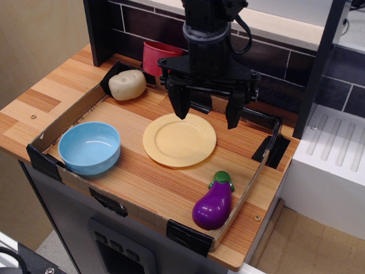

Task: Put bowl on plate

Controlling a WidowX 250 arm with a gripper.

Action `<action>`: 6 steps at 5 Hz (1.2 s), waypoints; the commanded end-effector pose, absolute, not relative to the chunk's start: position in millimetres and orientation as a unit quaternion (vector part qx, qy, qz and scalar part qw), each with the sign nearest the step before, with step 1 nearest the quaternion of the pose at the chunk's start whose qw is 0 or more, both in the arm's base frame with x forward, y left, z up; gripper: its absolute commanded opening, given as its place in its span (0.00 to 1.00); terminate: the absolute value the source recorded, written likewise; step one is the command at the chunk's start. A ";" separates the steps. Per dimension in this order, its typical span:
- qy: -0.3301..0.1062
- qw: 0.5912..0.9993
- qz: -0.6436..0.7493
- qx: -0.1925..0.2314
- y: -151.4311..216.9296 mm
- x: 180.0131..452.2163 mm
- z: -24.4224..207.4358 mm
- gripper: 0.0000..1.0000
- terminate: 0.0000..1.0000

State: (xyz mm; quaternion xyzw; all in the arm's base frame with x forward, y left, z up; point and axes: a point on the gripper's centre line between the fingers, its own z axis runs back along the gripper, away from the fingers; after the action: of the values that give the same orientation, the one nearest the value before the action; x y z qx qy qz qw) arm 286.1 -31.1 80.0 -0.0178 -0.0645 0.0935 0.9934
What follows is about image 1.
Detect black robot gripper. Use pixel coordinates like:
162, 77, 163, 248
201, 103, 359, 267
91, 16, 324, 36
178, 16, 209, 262
157, 22, 261, 130

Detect light blue bowl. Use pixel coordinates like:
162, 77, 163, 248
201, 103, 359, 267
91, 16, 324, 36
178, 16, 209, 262
58, 122, 121, 175

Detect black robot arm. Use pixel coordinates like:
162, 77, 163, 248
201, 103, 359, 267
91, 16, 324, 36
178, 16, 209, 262
157, 1, 261, 129

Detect yellow plate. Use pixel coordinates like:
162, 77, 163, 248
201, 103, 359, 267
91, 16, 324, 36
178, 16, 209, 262
143, 114, 217, 168

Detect red cup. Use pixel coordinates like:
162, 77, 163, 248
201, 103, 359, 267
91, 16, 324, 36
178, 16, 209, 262
142, 41, 183, 76

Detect beige toy potato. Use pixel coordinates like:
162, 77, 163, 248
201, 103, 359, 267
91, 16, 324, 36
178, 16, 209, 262
108, 70, 147, 101

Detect purple toy eggplant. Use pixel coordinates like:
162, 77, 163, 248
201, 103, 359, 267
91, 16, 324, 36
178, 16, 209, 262
192, 171, 234, 230

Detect dark left upright panel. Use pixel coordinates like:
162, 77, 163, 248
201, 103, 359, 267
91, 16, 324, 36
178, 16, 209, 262
83, 0, 123, 67

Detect white drainer sink unit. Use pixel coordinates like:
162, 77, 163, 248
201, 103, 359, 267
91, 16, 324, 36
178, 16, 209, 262
281, 105, 364, 239

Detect cardboard tray border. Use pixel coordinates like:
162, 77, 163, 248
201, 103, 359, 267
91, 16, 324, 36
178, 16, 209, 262
26, 60, 291, 258

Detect grey toy oven panel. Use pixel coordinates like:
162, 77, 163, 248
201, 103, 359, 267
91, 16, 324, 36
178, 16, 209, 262
88, 219, 157, 273

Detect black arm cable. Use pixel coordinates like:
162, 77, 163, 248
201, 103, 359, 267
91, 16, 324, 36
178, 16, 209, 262
229, 13, 254, 55

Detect black vertical post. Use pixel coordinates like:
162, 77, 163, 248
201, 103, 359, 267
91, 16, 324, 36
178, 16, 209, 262
293, 0, 351, 139

